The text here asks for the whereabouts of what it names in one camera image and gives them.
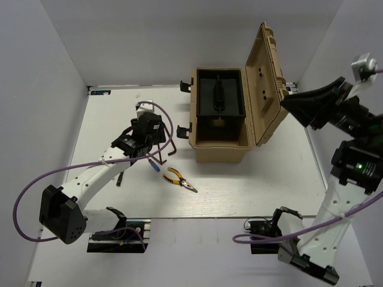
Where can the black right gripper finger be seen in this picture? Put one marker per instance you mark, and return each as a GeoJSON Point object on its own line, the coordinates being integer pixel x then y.
{"type": "Point", "coordinates": [317, 119]}
{"type": "Point", "coordinates": [306, 105]}

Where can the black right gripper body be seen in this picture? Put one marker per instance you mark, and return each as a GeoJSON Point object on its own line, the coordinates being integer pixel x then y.
{"type": "Point", "coordinates": [349, 115]}

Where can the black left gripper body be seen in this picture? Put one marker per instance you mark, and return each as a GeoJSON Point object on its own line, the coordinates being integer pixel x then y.
{"type": "Point", "coordinates": [159, 137]}

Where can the tan plastic toolbox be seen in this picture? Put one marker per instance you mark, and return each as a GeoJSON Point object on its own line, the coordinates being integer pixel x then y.
{"type": "Point", "coordinates": [229, 140]}

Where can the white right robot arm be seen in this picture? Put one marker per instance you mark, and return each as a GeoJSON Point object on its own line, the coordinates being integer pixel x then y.
{"type": "Point", "coordinates": [355, 175]}

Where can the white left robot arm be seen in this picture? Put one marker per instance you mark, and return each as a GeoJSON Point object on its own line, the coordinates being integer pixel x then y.
{"type": "Point", "coordinates": [63, 209]}

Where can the large brown hex key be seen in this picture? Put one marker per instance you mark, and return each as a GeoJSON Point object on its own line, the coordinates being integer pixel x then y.
{"type": "Point", "coordinates": [173, 152]}

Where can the blue red screwdriver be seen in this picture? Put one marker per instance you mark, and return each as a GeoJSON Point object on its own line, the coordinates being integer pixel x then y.
{"type": "Point", "coordinates": [154, 165]}

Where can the blue XDOF label sticker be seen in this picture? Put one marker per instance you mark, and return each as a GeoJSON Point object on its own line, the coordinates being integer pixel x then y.
{"type": "Point", "coordinates": [100, 92]}

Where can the black green screwdriver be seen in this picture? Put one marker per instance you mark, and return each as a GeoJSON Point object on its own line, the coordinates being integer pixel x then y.
{"type": "Point", "coordinates": [119, 179]}

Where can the yellow black needle-nose pliers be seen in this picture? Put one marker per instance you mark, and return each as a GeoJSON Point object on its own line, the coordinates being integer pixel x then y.
{"type": "Point", "coordinates": [180, 181]}

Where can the black toolbox inner tray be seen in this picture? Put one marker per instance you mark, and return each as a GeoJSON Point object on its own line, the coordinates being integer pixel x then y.
{"type": "Point", "coordinates": [220, 94]}

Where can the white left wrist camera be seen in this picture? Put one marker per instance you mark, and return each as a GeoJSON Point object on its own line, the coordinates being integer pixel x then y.
{"type": "Point", "coordinates": [144, 107]}

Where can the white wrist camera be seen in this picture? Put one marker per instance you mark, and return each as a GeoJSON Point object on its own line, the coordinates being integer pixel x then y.
{"type": "Point", "coordinates": [144, 107]}
{"type": "Point", "coordinates": [363, 68]}

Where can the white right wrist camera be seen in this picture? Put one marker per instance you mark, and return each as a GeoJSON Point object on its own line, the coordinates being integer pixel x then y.
{"type": "Point", "coordinates": [363, 68]}

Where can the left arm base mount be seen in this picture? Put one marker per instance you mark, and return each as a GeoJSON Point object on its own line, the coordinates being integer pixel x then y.
{"type": "Point", "coordinates": [134, 241]}

